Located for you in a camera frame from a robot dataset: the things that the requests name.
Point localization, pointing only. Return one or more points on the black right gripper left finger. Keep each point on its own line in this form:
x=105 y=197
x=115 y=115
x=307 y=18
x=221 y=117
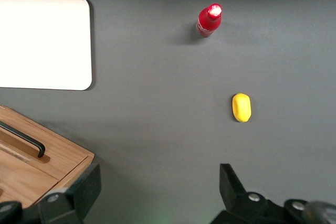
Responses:
x=81 y=195

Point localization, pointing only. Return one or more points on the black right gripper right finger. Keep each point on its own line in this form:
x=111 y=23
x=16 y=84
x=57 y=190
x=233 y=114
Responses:
x=236 y=197

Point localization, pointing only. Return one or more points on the red soda can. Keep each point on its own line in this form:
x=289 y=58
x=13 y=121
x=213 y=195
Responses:
x=208 y=24

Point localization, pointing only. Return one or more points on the cream rectangular tray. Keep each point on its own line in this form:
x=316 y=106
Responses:
x=44 y=43

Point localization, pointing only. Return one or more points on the wooden two-drawer cabinet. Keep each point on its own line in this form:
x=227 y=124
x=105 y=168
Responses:
x=65 y=155

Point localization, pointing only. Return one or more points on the wooden drawer front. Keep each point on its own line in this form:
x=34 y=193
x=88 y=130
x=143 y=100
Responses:
x=60 y=145
x=21 y=182

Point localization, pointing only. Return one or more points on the yellow rounded toy block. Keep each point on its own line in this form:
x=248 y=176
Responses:
x=241 y=107

